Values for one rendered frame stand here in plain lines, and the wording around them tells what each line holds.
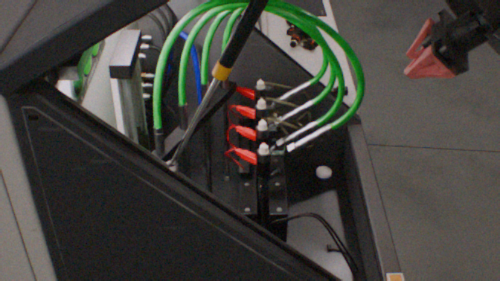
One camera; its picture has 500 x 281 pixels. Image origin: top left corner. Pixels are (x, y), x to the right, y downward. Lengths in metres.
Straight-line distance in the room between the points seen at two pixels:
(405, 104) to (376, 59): 0.52
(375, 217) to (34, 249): 0.70
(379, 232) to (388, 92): 2.34
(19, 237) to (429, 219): 2.10
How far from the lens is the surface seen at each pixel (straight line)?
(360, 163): 1.42
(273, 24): 1.95
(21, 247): 0.92
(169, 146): 1.20
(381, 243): 1.23
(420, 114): 3.40
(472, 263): 2.61
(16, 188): 0.83
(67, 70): 0.80
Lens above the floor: 1.81
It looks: 36 degrees down
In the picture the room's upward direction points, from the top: straight up
